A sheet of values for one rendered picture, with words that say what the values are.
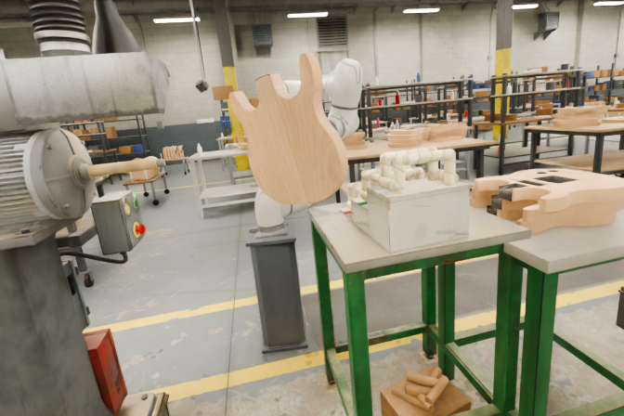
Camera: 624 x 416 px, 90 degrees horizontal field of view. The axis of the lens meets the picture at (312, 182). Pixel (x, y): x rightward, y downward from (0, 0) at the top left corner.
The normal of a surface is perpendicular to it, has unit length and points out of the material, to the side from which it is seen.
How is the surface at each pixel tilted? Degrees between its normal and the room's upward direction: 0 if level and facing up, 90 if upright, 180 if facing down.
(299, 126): 97
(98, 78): 90
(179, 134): 90
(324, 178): 97
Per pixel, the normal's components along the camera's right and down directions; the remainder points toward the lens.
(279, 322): 0.07, 0.21
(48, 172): 0.95, -0.09
